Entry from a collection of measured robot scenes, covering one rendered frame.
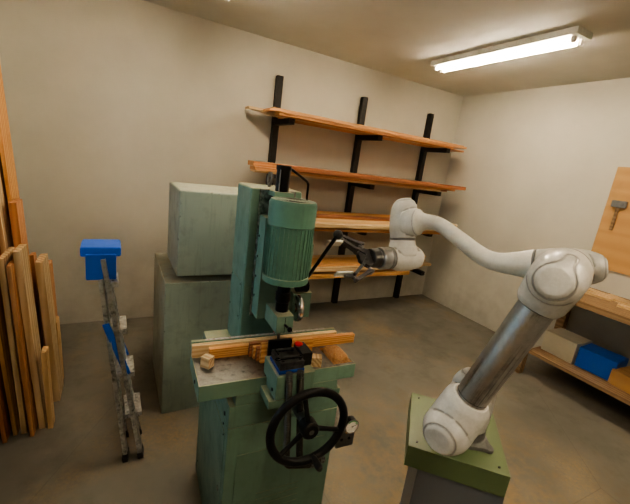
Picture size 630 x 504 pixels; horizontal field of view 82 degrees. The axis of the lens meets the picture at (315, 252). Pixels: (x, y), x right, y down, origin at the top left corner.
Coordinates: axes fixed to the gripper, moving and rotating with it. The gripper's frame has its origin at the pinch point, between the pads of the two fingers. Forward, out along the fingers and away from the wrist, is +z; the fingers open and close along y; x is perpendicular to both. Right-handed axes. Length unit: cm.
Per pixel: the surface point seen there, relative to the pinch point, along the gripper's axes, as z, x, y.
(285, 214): 19.6, 9.5, 11.6
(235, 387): 35, -28, -34
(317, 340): -3.1, -34.6, -18.9
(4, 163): 135, -97, 127
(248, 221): 25.1, -13.0, 25.6
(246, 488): 27, -62, -64
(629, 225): -315, -21, 47
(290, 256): 16.6, -0.5, 0.9
